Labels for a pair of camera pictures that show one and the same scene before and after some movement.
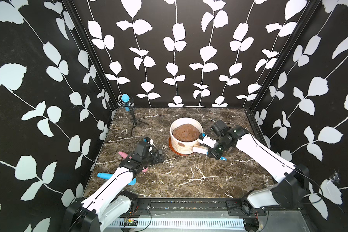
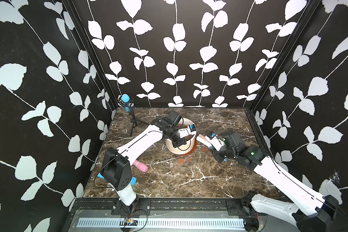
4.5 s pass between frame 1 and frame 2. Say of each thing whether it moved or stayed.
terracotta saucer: moved
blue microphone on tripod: stayed
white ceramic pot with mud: moved
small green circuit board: stayed
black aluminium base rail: stayed
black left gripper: moved
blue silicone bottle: stayed
